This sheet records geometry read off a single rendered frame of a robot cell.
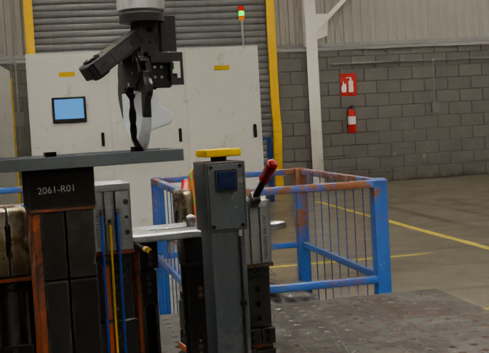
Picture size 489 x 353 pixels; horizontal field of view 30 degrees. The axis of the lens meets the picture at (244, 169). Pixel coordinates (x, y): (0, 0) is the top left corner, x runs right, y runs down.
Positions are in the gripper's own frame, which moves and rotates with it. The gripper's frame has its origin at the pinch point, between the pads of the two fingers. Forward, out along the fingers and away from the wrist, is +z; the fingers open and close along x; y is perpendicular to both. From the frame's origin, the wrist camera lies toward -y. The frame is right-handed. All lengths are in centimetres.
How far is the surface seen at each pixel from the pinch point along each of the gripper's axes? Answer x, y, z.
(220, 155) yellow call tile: -6.5, 11.4, 2.9
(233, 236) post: -6.8, 12.8, 16.0
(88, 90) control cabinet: 734, 324, -43
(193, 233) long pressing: 19.1, 20.6, 18.3
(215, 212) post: -6.5, 9.8, 12.0
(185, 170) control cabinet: 698, 412, 45
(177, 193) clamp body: 45, 32, 13
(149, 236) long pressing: 21.3, 12.3, 18.2
